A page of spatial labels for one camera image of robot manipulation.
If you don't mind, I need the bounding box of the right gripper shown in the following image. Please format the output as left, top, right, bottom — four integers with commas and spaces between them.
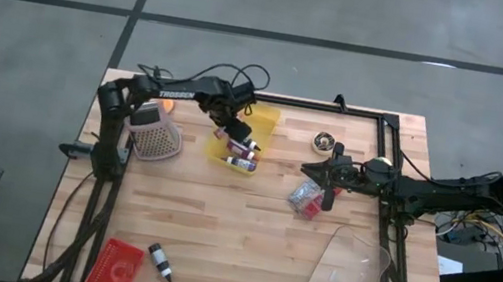
295, 138, 371, 218

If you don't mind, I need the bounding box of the chocolate iced cream donut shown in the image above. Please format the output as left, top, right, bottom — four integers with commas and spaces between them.
309, 129, 339, 158

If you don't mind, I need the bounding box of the red snack package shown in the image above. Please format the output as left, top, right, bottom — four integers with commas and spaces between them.
284, 175, 345, 226

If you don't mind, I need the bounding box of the white bottle red cap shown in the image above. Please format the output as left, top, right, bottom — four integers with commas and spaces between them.
212, 124, 234, 142

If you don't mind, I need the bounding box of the blue device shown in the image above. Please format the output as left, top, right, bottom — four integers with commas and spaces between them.
442, 226, 471, 247

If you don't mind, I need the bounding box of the tangled cable bundle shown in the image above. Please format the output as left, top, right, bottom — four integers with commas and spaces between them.
430, 164, 503, 266

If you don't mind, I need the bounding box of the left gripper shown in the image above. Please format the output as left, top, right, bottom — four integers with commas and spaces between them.
204, 78, 264, 146

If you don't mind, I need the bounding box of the purple bottle white cap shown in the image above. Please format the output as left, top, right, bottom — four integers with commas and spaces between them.
224, 155, 259, 174

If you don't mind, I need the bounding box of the yellow translucent plastic bin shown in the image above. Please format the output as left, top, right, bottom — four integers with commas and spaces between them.
202, 96, 283, 180

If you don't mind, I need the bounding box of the black white striped bottle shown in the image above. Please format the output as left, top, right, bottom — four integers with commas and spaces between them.
143, 240, 179, 282

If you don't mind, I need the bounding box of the black frame clamp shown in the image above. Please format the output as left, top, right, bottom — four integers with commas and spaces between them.
332, 92, 350, 112

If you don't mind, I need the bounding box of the dark red bottle red cap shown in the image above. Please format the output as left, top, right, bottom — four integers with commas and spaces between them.
224, 138, 263, 163

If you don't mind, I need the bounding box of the red plastic lid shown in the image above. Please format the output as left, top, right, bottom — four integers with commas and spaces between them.
82, 233, 148, 282

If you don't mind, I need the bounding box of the clear plastic container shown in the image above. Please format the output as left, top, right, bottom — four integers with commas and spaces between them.
303, 220, 397, 282

